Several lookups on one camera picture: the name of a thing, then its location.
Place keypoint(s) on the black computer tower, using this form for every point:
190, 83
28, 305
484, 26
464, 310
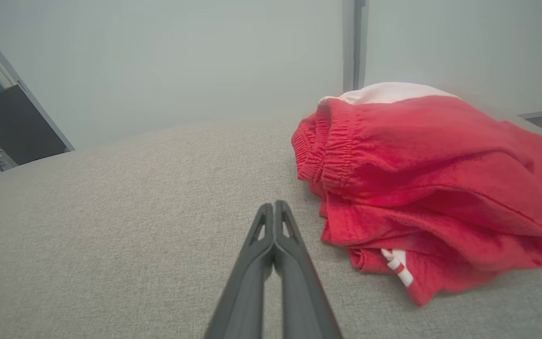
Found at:
17, 127

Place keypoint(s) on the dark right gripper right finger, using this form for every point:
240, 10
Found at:
301, 292

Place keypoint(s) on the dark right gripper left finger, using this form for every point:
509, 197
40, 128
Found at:
247, 282

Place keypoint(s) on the red Bulls 23 jersey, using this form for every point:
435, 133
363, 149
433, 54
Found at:
395, 266

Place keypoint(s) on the grey fabric sofa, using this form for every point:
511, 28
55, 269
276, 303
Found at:
111, 235

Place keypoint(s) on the red shorts with white stripe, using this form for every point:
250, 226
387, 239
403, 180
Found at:
417, 165

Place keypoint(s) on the white partition panel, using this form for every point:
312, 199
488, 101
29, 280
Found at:
464, 42
181, 61

